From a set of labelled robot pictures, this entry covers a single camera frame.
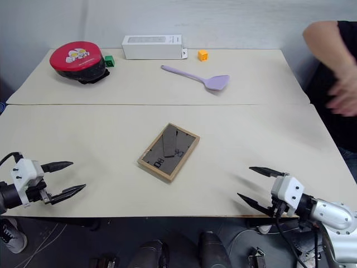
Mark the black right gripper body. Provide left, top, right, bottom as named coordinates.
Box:
left=269, top=195, right=290, bottom=219

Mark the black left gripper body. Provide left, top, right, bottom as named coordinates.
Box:
left=25, top=176, right=54, bottom=206

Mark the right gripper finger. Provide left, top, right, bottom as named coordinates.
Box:
left=237, top=192, right=276, bottom=217
left=249, top=166, right=290, bottom=179

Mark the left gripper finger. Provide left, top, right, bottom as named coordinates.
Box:
left=41, top=161, right=74, bottom=173
left=50, top=184, right=86, bottom=206

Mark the person bare hand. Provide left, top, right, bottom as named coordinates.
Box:
left=325, top=79, right=357, bottom=117

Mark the white sneaker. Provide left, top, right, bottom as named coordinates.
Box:
left=257, top=223, right=273, bottom=235
left=0, top=217, right=28, bottom=255

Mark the dark rounded shape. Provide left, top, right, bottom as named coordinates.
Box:
left=198, top=231, right=233, bottom=268
left=131, top=239, right=170, bottom=268

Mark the person black shirt torso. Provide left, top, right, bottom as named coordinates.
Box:
left=303, top=20, right=357, bottom=154

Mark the person blue jeans leg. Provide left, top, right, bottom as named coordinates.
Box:
left=338, top=147, right=357, bottom=183

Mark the purple silicone spatula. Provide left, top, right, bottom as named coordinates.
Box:
left=160, top=64, right=231, bottom=93

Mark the red lidded black appliance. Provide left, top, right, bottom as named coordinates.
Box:
left=49, top=40, right=111, bottom=85

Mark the white rectangular cardboard box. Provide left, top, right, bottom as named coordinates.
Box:
left=120, top=34, right=189, bottom=60

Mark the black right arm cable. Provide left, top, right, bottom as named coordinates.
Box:
left=275, top=208, right=322, bottom=268

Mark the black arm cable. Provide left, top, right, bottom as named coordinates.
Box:
left=0, top=151, right=23, bottom=168
left=275, top=208, right=322, bottom=268

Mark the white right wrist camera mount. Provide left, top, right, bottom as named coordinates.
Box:
left=271, top=174, right=306, bottom=217

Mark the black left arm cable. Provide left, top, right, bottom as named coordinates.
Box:
left=0, top=151, right=23, bottom=168

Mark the wooden picture frame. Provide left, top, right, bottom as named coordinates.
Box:
left=137, top=122, right=201, bottom=184

